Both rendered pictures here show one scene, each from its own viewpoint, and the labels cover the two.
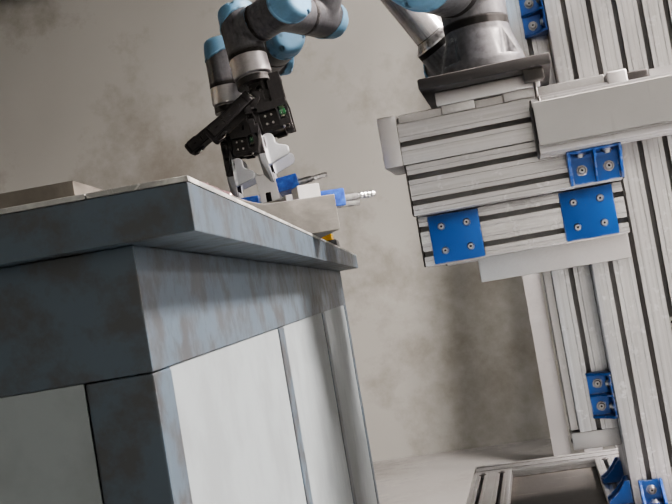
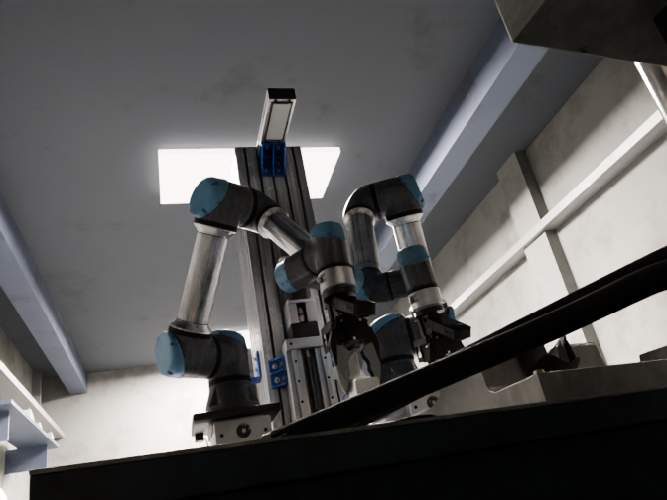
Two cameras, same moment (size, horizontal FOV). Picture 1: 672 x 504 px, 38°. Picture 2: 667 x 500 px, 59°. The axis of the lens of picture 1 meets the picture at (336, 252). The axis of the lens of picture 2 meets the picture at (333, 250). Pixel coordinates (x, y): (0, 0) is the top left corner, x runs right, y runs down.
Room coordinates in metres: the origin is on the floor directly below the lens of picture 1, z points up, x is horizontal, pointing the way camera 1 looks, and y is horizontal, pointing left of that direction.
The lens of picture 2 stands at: (2.69, 1.18, 0.72)
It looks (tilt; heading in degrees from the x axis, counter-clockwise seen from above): 25 degrees up; 241
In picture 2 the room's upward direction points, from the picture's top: 12 degrees counter-clockwise
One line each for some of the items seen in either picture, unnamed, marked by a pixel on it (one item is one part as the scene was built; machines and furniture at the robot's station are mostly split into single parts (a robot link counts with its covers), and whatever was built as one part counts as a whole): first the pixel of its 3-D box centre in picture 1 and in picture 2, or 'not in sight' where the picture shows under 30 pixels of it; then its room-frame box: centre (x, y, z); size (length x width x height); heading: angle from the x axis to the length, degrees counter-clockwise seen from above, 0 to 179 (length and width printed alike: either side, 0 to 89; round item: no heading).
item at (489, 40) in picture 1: (480, 50); (398, 376); (1.73, -0.31, 1.09); 0.15 x 0.15 x 0.10
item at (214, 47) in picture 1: (224, 62); (329, 250); (2.14, 0.17, 1.25); 0.09 x 0.08 x 0.11; 110
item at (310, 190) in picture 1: (336, 198); not in sight; (1.57, -0.01, 0.86); 0.13 x 0.05 x 0.05; 103
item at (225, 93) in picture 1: (229, 98); (335, 283); (2.14, 0.18, 1.17); 0.08 x 0.08 x 0.05
